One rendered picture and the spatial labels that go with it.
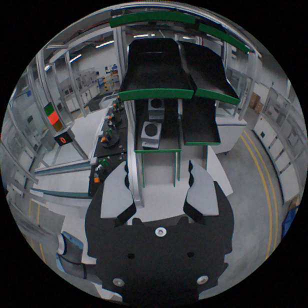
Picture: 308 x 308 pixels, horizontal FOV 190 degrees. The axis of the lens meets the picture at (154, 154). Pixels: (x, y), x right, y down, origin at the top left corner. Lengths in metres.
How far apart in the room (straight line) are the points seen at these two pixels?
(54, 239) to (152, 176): 0.53
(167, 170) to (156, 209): 0.23
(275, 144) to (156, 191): 3.78
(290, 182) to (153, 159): 3.85
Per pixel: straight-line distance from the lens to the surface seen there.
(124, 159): 0.57
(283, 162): 3.83
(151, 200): 0.57
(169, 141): 0.30
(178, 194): 0.58
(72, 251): 0.52
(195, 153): 0.47
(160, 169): 0.43
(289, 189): 3.93
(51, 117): 0.54
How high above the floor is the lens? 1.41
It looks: 53 degrees down
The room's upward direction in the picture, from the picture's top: 4 degrees counter-clockwise
